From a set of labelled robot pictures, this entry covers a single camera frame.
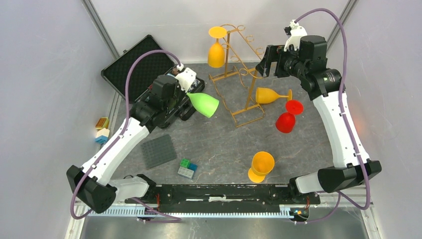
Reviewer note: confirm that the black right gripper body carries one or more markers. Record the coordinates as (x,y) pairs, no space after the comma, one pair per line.
(288,62)

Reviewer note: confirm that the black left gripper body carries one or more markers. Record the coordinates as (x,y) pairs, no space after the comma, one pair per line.
(174,102)

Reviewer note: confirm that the yellow plastic wine glass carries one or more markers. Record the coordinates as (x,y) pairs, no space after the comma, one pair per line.
(262,164)
(267,95)
(216,54)

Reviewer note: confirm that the green plastic wine glass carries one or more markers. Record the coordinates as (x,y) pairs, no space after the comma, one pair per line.
(204,103)

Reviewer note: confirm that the gold wire wine glass rack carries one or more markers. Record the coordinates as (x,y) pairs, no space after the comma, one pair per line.
(234,66)

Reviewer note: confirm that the red plastic wine glass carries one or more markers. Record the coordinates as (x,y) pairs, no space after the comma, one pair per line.
(286,121)

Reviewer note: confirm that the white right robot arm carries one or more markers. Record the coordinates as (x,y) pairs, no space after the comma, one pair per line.
(350,159)

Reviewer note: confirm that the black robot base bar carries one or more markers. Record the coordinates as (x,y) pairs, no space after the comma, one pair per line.
(225,198)

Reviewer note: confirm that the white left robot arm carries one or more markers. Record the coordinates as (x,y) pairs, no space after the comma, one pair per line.
(92,183)

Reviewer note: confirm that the grey building baseplate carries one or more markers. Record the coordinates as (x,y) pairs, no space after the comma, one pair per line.
(158,151)

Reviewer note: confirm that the yellow orange toy brick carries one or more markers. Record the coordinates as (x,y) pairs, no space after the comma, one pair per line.
(102,123)

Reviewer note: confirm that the white blue toy brick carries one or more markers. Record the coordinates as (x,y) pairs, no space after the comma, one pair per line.
(102,136)

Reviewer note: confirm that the green grey blue bricks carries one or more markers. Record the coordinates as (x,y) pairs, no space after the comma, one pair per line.
(187,169)

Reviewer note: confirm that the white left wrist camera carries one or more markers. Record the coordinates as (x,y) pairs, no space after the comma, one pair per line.
(186,76)

